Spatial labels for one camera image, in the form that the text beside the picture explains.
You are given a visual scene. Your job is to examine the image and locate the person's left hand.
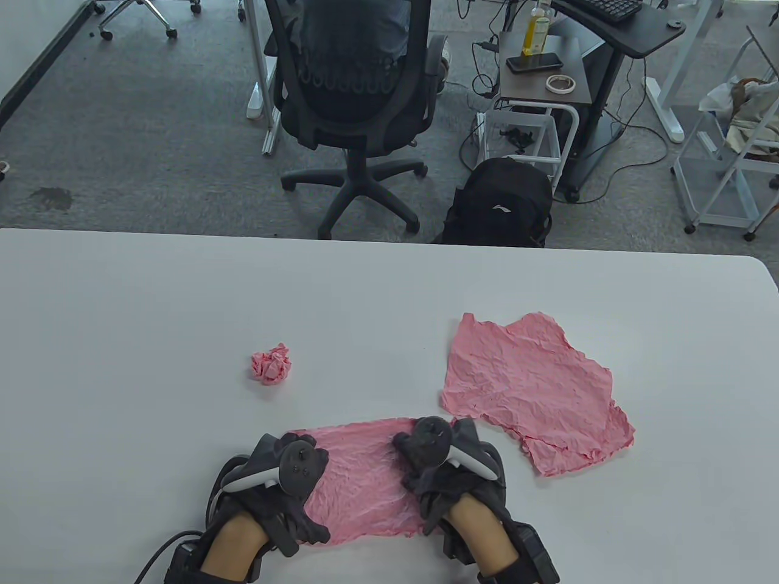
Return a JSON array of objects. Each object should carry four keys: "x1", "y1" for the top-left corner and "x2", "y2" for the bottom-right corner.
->
[{"x1": 210, "y1": 433, "x2": 332, "y2": 557}]

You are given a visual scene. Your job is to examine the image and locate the person's right hand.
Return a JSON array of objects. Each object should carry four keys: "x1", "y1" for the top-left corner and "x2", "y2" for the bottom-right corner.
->
[{"x1": 393, "y1": 417, "x2": 509, "y2": 536}]

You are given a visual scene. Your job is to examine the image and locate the person's right forearm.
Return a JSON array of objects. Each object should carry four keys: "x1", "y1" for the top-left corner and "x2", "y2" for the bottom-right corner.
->
[{"x1": 444, "y1": 492, "x2": 519, "y2": 575}]

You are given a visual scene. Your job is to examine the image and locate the person's left forearm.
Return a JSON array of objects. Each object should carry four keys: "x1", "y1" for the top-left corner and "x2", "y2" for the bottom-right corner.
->
[{"x1": 200, "y1": 510, "x2": 270, "y2": 579}]

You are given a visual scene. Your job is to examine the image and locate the black white tracking controller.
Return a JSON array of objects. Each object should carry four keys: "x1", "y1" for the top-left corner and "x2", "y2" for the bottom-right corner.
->
[
  {"x1": 222, "y1": 440, "x2": 330, "y2": 505},
  {"x1": 405, "y1": 417, "x2": 501, "y2": 482}
]

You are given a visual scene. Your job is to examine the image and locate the black backpack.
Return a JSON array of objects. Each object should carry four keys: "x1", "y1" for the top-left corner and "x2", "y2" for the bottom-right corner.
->
[{"x1": 441, "y1": 157, "x2": 553, "y2": 247}]

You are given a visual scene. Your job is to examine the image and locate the black clamp parts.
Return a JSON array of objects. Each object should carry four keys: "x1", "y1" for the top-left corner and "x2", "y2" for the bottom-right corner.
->
[{"x1": 499, "y1": 125, "x2": 536, "y2": 153}]

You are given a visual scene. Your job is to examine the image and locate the black mesh office chair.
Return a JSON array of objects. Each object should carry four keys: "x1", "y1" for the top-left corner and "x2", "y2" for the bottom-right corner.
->
[{"x1": 263, "y1": 0, "x2": 449, "y2": 239}]

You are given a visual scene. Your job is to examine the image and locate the white wheeled cart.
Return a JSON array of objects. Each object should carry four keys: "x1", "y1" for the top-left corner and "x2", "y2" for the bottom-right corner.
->
[{"x1": 672, "y1": 24, "x2": 779, "y2": 241}]

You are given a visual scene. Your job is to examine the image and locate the grey white side table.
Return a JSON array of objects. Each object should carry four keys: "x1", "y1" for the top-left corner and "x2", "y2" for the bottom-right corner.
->
[{"x1": 478, "y1": 30, "x2": 594, "y2": 195}]

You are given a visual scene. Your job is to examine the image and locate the white desk leg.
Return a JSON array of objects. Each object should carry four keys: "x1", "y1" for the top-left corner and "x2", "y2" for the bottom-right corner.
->
[
  {"x1": 242, "y1": 0, "x2": 282, "y2": 157},
  {"x1": 645, "y1": 0, "x2": 716, "y2": 144}
]

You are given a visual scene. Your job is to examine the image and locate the black smartphone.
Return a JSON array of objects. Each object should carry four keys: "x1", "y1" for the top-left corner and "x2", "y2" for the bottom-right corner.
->
[{"x1": 506, "y1": 52, "x2": 564, "y2": 75}]

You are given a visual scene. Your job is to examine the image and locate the clear bottle yellow liquid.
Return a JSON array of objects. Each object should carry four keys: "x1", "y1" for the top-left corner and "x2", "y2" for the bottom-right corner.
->
[{"x1": 522, "y1": 0, "x2": 553, "y2": 57}]

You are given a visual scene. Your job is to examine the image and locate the beige cloth bundle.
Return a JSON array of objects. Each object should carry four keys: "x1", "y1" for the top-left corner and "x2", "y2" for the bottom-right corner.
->
[{"x1": 699, "y1": 76, "x2": 779, "y2": 162}]

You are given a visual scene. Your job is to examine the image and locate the black standing desk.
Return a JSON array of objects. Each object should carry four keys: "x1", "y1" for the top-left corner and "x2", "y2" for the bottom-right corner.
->
[{"x1": 551, "y1": 0, "x2": 687, "y2": 204}]

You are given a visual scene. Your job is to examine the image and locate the black keyboard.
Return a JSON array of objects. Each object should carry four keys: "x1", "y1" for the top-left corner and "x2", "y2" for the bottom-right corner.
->
[{"x1": 572, "y1": 0, "x2": 645, "y2": 24}]

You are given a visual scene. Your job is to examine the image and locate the silver chair base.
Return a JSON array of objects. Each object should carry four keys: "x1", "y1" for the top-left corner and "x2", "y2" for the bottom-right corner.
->
[{"x1": 91, "y1": 0, "x2": 203, "y2": 41}]

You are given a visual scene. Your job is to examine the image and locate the black wrist rig cable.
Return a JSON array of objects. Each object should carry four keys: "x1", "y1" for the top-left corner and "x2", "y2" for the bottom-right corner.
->
[{"x1": 135, "y1": 530, "x2": 205, "y2": 584}]

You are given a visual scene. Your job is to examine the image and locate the black floor cable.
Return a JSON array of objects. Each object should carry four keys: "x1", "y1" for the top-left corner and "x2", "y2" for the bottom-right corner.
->
[{"x1": 569, "y1": 58, "x2": 670, "y2": 204}]

